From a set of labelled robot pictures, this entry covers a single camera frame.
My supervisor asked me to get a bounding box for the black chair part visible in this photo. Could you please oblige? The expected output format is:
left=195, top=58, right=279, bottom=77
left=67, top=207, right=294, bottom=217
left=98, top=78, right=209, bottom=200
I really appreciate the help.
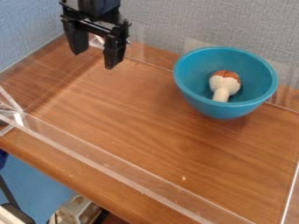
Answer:
left=0, top=175, right=36, bottom=224

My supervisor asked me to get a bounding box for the clear acrylic front barrier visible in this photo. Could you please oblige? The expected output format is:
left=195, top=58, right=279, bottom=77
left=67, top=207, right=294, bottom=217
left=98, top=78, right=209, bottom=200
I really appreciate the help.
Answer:
left=3, top=113, right=255, bottom=224

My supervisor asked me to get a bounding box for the white brown toy mushroom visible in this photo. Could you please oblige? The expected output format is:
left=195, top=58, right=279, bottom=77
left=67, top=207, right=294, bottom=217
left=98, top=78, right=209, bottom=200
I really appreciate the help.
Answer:
left=210, top=70, right=241, bottom=102

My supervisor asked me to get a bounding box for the blue plastic bowl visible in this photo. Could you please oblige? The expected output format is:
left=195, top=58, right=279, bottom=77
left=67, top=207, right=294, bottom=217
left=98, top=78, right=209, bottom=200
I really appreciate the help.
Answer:
left=174, top=46, right=278, bottom=120

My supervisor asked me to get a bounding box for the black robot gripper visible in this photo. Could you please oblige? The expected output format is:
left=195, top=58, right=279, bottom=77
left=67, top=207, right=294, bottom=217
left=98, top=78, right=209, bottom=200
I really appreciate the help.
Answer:
left=59, top=0, right=130, bottom=69

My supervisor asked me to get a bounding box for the clear acrylic left bracket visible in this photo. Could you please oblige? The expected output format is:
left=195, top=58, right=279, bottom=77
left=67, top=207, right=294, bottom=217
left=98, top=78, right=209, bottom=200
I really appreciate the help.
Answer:
left=0, top=86, right=27, bottom=137

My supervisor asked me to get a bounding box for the grey white power strip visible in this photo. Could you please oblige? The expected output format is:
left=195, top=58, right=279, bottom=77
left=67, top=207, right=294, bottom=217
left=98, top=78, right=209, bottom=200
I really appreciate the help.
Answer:
left=47, top=195, right=103, bottom=224

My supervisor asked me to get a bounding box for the clear acrylic corner bracket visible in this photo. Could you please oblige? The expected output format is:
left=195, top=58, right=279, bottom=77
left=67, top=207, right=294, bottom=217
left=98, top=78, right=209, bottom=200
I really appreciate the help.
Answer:
left=88, top=36, right=106, bottom=50

